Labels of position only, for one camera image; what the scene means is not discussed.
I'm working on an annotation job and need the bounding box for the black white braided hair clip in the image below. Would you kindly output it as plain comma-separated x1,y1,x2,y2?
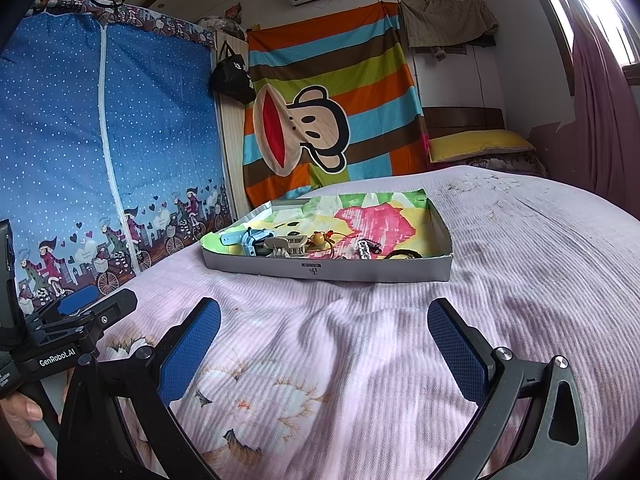
362,238,382,255

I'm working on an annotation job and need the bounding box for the person's left hand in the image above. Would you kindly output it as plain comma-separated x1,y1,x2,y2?
1,392,44,448

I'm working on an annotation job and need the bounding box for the pink bed cover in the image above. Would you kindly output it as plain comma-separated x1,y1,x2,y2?
99,167,639,479

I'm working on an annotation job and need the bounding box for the colourful painted paper liner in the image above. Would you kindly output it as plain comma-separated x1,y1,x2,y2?
200,190,448,260

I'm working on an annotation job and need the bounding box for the light blue smart watch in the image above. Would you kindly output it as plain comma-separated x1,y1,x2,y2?
220,226,273,257

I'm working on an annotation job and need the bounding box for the blue dotted fabric wardrobe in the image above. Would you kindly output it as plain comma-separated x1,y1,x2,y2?
1,0,231,313

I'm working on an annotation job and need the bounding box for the beige hair claw clip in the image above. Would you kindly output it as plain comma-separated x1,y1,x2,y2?
264,235,308,258

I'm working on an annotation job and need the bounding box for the yellow pillow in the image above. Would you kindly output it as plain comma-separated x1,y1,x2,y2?
430,129,535,162

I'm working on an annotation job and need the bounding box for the dark wooden headboard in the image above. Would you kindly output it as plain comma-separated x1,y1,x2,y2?
423,106,506,139

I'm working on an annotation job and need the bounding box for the pink curtain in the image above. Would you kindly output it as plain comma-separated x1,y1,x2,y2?
529,0,640,221

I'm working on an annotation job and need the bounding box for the black hanging bag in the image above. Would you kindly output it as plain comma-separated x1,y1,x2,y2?
208,41,256,105

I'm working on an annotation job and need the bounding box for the striped monkey cartoon blanket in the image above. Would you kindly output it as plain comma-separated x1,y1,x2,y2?
243,2,428,206

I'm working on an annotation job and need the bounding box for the brown hanging cloth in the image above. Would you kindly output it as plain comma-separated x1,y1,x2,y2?
399,0,499,61

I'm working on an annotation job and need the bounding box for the window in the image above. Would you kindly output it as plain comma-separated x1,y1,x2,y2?
538,0,639,96

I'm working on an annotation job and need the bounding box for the brown hair tie yellow bead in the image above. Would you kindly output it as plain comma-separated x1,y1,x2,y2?
305,230,358,260

